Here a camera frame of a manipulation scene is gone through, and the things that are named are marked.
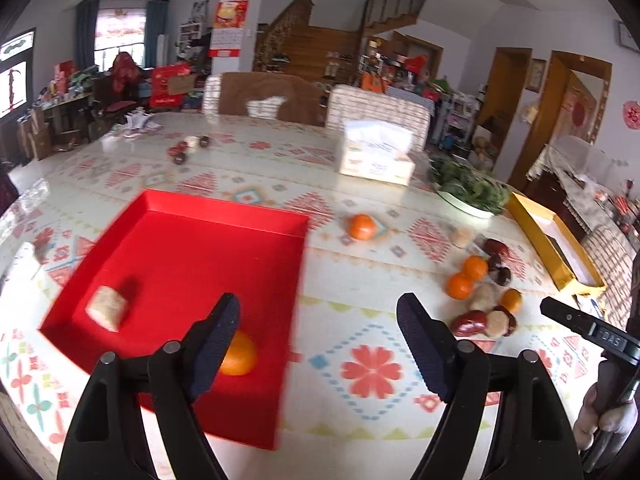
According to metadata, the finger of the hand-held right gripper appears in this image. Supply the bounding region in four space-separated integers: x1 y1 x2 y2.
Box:
541 296 640 364

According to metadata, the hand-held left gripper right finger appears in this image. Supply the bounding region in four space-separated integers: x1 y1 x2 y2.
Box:
396 292 583 480

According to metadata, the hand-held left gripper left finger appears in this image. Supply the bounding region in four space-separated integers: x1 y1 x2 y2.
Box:
57 292 241 480

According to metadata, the red tray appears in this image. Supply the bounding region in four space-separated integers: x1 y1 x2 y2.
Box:
39 189 311 451

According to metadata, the person's right hand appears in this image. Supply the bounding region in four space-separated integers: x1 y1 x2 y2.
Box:
572 384 640 455

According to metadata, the patterned tablecloth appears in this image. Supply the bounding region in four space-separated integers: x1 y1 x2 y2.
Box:
0 112 608 480

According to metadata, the plate of green leaves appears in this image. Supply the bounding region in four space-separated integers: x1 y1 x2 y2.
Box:
430 157 511 219

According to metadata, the white lace cloth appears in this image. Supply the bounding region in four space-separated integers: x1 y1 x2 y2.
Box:
525 135 628 226

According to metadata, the white tissue box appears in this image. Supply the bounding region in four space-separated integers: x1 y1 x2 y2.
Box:
339 121 417 186

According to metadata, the white patterned chair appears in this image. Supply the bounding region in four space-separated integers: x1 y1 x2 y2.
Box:
325 85 433 151
201 74 223 115

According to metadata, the brown covered chair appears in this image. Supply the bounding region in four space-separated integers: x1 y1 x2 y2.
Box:
218 72 323 126

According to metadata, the red gift box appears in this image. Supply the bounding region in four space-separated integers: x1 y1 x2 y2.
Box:
149 63 197 108

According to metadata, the red cloth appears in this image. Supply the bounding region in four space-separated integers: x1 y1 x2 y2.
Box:
111 51 141 88

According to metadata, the wooden staircase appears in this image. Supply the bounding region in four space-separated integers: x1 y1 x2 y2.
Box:
255 0 438 78

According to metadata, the blue curtain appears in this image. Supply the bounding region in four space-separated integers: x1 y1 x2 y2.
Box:
145 0 170 68
75 0 99 73

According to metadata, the framed wall picture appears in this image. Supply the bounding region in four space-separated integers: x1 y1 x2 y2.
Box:
525 58 547 93

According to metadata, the red wall calendar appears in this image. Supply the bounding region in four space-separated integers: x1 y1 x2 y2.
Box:
207 0 250 58

